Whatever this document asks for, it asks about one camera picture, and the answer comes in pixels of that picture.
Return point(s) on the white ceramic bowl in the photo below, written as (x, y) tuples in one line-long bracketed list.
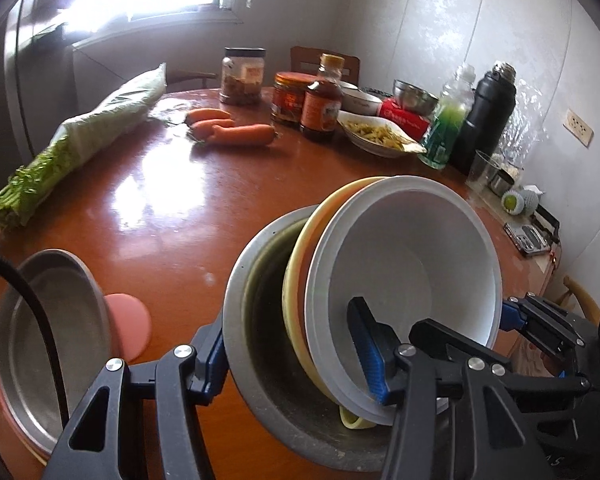
[(362, 102)]

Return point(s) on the black-lidded clear jar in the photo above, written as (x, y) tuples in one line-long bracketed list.
[(242, 80)]

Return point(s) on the grey refrigerator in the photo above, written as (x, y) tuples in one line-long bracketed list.
[(30, 85)]

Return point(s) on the black thermos flask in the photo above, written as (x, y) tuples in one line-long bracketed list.
[(485, 120)]

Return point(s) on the red-lidded sauce jar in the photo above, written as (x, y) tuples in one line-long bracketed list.
[(290, 102)]

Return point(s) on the large orange carrot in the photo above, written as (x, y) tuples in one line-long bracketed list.
[(245, 135)]

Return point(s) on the small digital scale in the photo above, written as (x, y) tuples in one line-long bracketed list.
[(527, 240)]

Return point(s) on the orange-capped sauce bottle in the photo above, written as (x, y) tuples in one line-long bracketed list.
[(320, 110)]

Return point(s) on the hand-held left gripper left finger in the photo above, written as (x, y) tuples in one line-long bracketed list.
[(207, 360)]

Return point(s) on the shiny small steel bowl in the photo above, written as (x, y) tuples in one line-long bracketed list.
[(415, 97)]

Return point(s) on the white foam net fruit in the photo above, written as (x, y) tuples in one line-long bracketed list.
[(530, 200)]

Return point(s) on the wooden chair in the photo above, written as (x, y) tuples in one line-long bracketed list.
[(575, 290), (305, 60)]

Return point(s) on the large steel bowl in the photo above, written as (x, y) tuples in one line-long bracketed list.
[(260, 385)]

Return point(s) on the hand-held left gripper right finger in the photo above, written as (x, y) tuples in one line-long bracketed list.
[(375, 360)]

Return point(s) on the steel plate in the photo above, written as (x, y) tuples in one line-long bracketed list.
[(45, 350)]

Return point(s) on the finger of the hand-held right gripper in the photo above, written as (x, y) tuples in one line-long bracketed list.
[(545, 325), (455, 342)]

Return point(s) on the white paper noodle bowl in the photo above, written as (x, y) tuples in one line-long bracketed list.
[(415, 250)]

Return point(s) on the clear plastic cup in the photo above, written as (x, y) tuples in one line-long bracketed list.
[(480, 172)]

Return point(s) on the red tissue box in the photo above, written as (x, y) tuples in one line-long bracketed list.
[(405, 120)]

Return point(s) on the white dish with food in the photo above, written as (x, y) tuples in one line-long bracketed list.
[(375, 135)]

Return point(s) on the white wall outlet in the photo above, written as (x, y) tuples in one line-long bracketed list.
[(579, 127)]

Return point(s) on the small steel cup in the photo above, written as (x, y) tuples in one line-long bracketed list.
[(502, 182)]

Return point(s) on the clear plastic bag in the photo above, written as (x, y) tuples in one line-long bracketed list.
[(530, 125)]

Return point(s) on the green fruit in foam net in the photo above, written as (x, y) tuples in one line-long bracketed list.
[(511, 202)]

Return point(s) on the celery bunch in plastic bag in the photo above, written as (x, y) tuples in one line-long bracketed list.
[(100, 120)]

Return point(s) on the green liquid plastic bottle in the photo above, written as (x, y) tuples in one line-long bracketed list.
[(445, 135)]

